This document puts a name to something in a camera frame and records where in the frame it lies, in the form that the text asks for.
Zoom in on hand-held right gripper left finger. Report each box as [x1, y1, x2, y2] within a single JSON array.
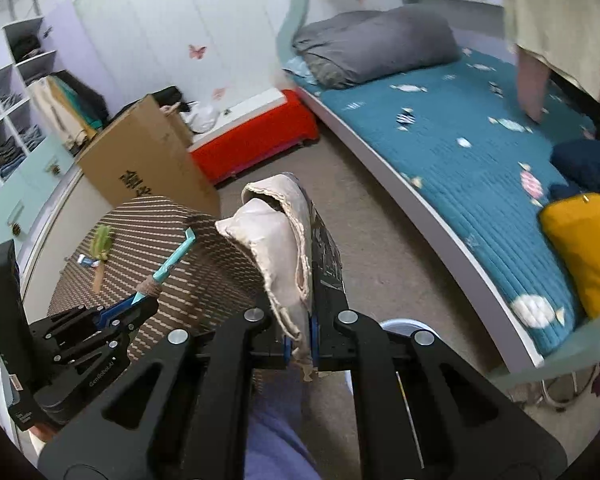
[[37, 290, 301, 480]]

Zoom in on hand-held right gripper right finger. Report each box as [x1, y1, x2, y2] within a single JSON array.
[[307, 282, 568, 480]]

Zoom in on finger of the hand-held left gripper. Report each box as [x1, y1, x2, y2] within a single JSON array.
[[55, 300, 160, 366], [30, 305, 106, 341]]

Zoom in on teal toothbrush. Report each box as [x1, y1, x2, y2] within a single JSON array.
[[94, 227, 198, 330]]

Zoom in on blue plastic basin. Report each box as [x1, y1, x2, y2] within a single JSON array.
[[380, 319, 433, 341]]

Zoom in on beige frayed bag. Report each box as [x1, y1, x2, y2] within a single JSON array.
[[215, 172, 348, 383]]

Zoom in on green brush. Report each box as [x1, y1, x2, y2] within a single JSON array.
[[91, 225, 115, 293]]

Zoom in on brown polka-dot tablecloth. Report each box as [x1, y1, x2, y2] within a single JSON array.
[[47, 195, 281, 361]]

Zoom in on person's purple trouser leg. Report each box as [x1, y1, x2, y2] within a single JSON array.
[[245, 370, 321, 480]]

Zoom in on white curved platform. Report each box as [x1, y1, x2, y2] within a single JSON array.
[[20, 167, 126, 306]]

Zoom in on folded jeans stack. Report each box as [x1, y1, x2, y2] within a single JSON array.
[[0, 125, 43, 181]]

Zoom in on large cardboard box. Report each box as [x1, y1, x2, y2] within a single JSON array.
[[75, 94, 222, 218]]

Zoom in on red bench with white top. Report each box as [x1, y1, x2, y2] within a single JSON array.
[[187, 87, 322, 186]]

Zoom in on cream hanging jacket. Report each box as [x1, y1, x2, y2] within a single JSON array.
[[27, 76, 88, 143]]

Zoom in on white plastic bag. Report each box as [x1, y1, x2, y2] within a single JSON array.
[[182, 101, 221, 133]]

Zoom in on green hanging jacket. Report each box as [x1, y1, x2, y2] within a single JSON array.
[[55, 74, 103, 131]]

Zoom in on white cubby shelf cabinet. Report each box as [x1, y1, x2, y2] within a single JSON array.
[[0, 15, 61, 191]]

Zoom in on black cloth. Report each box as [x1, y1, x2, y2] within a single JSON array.
[[152, 86, 183, 108]]

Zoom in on black hanging jacket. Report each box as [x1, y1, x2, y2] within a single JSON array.
[[60, 69, 112, 123]]

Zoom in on black folded clothes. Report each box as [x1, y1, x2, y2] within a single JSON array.
[[10, 32, 46, 61]]

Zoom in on light blue pillow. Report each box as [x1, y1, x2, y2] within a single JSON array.
[[284, 56, 317, 85]]

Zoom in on teal candy-print bed sheet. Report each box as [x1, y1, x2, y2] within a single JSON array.
[[292, 45, 600, 356]]

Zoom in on yellow garment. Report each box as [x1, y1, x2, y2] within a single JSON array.
[[539, 192, 600, 318]]

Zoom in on white wardrobe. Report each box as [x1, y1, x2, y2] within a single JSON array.
[[72, 0, 301, 111]]

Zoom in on grey folded quilt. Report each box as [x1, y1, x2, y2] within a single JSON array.
[[292, 6, 462, 91]]

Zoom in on navy garment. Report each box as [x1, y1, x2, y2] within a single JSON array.
[[550, 139, 600, 201]]

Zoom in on pink hanging garment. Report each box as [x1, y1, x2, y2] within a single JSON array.
[[517, 42, 551, 123]]

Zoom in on black hanging garment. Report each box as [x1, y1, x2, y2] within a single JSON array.
[[550, 67, 600, 141]]

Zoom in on cream hanging sweater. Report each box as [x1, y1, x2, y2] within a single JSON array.
[[500, 0, 600, 106]]

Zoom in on pale teal bunk bed frame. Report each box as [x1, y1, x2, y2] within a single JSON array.
[[275, 0, 600, 391]]

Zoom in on metal ring frame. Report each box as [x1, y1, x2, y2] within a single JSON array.
[[537, 370, 598, 413]]

